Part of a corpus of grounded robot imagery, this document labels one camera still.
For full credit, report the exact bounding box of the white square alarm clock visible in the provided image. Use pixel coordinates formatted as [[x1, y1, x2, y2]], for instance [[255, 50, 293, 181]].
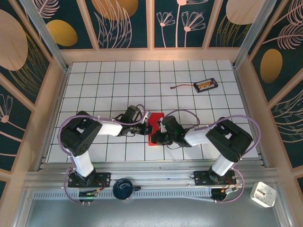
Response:
[[250, 181, 277, 208]]

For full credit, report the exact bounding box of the dark blue mug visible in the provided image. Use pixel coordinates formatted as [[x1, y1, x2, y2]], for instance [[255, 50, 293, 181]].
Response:
[[112, 178, 142, 201]]

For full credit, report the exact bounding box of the black battery holder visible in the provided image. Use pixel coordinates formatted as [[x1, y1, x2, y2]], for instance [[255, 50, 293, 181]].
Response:
[[193, 78, 219, 94]]

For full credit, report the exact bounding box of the black controller board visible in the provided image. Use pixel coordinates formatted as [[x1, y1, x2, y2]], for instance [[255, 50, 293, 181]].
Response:
[[211, 186, 239, 197], [79, 189, 99, 198]]

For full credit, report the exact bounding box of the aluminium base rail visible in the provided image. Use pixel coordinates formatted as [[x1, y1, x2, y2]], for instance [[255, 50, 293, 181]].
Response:
[[23, 158, 280, 191]]

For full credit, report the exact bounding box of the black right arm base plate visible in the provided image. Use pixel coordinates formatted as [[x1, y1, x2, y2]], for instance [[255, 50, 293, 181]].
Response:
[[193, 170, 237, 186]]

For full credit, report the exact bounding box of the thin red wire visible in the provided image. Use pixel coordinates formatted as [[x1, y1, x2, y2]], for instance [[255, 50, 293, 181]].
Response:
[[170, 84, 195, 90]]

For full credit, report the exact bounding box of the slotted grey cable duct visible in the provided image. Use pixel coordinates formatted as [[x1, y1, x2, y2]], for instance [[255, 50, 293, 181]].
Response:
[[33, 190, 214, 200]]

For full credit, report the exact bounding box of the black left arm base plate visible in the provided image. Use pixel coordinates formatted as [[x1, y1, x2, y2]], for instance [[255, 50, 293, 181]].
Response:
[[68, 172, 112, 188]]

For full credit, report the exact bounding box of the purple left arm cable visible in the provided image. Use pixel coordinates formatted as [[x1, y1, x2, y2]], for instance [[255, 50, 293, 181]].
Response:
[[58, 104, 146, 204]]

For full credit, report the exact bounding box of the aluminium side rail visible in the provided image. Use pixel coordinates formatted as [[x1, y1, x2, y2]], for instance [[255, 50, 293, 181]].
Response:
[[233, 65, 270, 168], [35, 67, 71, 171]]

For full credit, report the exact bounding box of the aluminium corner post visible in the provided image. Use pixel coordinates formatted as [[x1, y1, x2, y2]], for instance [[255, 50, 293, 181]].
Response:
[[232, 0, 279, 70], [18, 0, 71, 73]]

